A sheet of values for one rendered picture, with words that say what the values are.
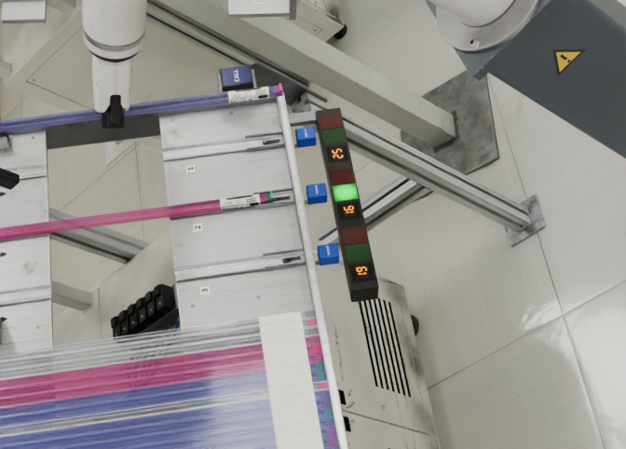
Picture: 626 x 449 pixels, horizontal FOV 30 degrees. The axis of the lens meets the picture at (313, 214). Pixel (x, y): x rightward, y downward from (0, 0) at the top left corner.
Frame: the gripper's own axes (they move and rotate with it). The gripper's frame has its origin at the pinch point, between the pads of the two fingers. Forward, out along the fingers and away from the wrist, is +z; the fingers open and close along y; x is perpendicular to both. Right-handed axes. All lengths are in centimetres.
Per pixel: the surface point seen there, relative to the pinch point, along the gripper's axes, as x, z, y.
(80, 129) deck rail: -4.4, 13.8, -7.9
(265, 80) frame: 25.8, 9.5, -14.0
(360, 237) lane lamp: 35.6, 7.1, 19.1
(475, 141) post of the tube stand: 80, 55, -36
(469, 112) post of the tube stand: 80, 54, -43
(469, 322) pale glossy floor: 73, 67, 2
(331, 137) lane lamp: 34.2, 7.4, -0.1
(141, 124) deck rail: 5.1, 12.7, -7.9
